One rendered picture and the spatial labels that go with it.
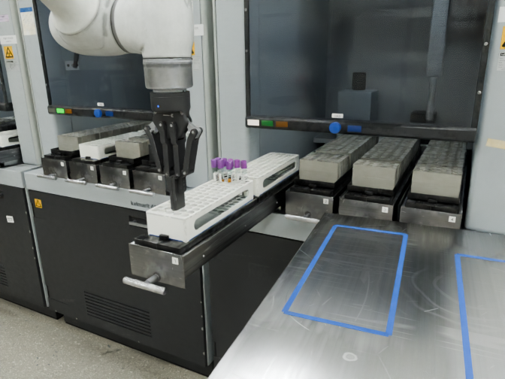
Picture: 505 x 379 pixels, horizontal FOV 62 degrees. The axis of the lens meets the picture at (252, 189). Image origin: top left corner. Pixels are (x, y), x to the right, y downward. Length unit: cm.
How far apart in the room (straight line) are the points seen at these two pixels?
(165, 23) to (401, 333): 60
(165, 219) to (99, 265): 93
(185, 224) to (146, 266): 12
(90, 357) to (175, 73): 142
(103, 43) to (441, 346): 73
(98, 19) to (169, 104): 19
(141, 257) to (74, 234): 93
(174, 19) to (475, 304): 65
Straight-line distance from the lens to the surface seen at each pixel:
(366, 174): 116
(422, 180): 114
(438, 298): 69
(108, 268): 172
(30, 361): 205
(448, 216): 109
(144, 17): 80
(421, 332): 61
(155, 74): 80
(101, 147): 162
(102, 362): 193
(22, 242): 209
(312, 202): 115
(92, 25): 84
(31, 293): 220
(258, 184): 109
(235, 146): 131
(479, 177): 115
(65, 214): 179
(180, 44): 79
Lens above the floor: 116
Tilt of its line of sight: 17 degrees down
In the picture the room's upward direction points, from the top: 1 degrees counter-clockwise
